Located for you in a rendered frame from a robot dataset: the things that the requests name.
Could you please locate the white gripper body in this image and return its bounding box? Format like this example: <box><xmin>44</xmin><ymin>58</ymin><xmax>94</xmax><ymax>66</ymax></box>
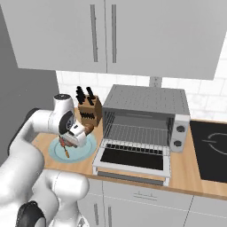
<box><xmin>67</xmin><ymin>123</ymin><xmax>89</xmax><ymax>148</ymax></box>

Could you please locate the kebab skewer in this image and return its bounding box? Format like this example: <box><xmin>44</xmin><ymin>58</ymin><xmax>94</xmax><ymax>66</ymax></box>
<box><xmin>59</xmin><ymin>135</ymin><xmax>71</xmax><ymax>160</ymax></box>

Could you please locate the toaster oven glass door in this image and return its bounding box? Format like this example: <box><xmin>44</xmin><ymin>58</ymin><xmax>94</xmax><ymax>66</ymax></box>
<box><xmin>91</xmin><ymin>138</ymin><xmax>173</xmax><ymax>187</ymax></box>

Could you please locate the silver toaster oven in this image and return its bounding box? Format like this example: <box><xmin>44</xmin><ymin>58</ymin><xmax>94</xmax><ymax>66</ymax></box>
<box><xmin>91</xmin><ymin>83</ymin><xmax>192</xmax><ymax>187</ymax></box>

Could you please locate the grey base cupboard door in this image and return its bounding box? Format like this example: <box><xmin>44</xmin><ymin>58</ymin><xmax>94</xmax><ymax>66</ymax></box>
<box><xmin>77</xmin><ymin>193</ymin><xmax>105</xmax><ymax>227</ymax></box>
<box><xmin>103</xmin><ymin>196</ymin><xmax>191</xmax><ymax>227</ymax></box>

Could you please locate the light blue plate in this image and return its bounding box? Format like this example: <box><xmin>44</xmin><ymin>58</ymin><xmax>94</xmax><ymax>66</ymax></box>
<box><xmin>48</xmin><ymin>130</ymin><xmax>98</xmax><ymax>164</ymax></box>

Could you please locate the wooden knife block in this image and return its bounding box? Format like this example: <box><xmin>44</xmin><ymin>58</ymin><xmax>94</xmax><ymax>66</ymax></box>
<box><xmin>77</xmin><ymin>95</ymin><xmax>103</xmax><ymax>129</ymax></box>

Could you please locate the tall grey fridge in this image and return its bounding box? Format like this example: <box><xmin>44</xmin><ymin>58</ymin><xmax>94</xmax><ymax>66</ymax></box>
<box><xmin>0</xmin><ymin>5</ymin><xmax>60</xmax><ymax>167</ymax></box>

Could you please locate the wide grey drawer front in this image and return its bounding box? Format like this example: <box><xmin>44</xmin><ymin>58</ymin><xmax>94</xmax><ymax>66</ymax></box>
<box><xmin>101</xmin><ymin>180</ymin><xmax>195</xmax><ymax>213</ymax></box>

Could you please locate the black hob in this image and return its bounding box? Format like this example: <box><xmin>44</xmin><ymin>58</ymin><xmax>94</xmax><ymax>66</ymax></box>
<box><xmin>189</xmin><ymin>119</ymin><xmax>227</xmax><ymax>184</ymax></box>

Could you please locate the black handled knife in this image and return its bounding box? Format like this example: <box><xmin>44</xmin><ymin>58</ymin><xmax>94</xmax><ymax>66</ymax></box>
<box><xmin>85</xmin><ymin>86</ymin><xmax>97</xmax><ymax>102</ymax></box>
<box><xmin>75</xmin><ymin>85</ymin><xmax>86</xmax><ymax>105</ymax></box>

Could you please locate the toaster oven wire rack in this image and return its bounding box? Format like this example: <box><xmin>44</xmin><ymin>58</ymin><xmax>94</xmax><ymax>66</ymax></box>
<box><xmin>103</xmin><ymin>122</ymin><xmax>172</xmax><ymax>146</ymax></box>

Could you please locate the short grey cupboard handle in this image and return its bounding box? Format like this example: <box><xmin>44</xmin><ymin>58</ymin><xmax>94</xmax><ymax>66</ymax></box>
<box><xmin>93</xmin><ymin>202</ymin><xmax>100</xmax><ymax>226</ymax></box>
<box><xmin>107</xmin><ymin>206</ymin><xmax>114</xmax><ymax>227</ymax></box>

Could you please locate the grey drawer handle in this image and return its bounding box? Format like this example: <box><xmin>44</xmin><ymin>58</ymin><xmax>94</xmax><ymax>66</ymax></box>
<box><xmin>133</xmin><ymin>192</ymin><xmax>156</xmax><ymax>200</ymax></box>

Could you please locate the grey wall socket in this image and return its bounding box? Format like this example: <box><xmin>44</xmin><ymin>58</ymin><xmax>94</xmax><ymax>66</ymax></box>
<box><xmin>149</xmin><ymin>75</ymin><xmax>163</xmax><ymax>89</ymax></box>

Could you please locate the long grey cupboard handle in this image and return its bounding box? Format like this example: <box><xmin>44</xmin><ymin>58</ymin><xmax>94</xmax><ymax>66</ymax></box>
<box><xmin>111</xmin><ymin>4</ymin><xmax>118</xmax><ymax>64</ymax></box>
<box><xmin>90</xmin><ymin>4</ymin><xmax>99</xmax><ymax>63</ymax></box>

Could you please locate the grey wall cupboard door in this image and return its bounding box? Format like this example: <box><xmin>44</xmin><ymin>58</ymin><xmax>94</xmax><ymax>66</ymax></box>
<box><xmin>0</xmin><ymin>0</ymin><xmax>108</xmax><ymax>74</ymax></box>
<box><xmin>104</xmin><ymin>0</ymin><xmax>227</xmax><ymax>81</ymax></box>

